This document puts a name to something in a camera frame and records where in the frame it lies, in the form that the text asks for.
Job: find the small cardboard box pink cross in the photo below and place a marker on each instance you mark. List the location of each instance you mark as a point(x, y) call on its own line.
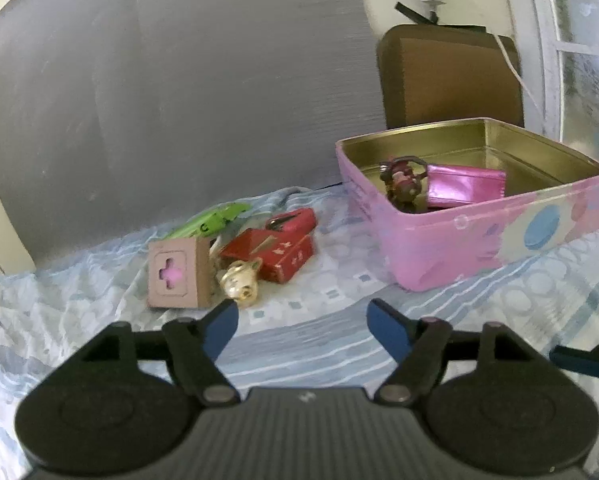
point(172, 274)

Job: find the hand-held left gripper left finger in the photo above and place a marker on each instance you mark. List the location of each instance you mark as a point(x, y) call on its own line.
point(220, 327)

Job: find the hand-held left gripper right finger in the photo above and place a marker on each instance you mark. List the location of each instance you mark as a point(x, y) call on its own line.
point(390, 329)

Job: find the black tape strips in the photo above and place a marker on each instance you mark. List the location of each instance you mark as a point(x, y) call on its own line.
point(415, 12)

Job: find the shiny pink pouch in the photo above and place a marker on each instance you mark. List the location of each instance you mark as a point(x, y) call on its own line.
point(462, 185)

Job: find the small red box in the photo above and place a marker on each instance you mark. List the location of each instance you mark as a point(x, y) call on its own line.
point(294, 220)

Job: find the green toy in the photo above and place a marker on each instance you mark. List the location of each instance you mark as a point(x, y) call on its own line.
point(207, 224)

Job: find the white window frame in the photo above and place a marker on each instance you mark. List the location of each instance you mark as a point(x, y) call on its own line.
point(554, 45)

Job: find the grey board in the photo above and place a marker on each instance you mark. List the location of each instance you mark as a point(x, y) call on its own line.
point(179, 100)

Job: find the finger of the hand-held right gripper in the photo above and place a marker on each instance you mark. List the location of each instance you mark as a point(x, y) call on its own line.
point(579, 356)

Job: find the pink tin box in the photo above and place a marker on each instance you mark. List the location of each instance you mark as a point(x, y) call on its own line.
point(459, 240)

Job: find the large red box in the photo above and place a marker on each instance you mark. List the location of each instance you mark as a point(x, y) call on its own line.
point(272, 255)

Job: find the light blue patterned bedsheet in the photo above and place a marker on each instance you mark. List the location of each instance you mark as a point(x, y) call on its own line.
point(324, 310)

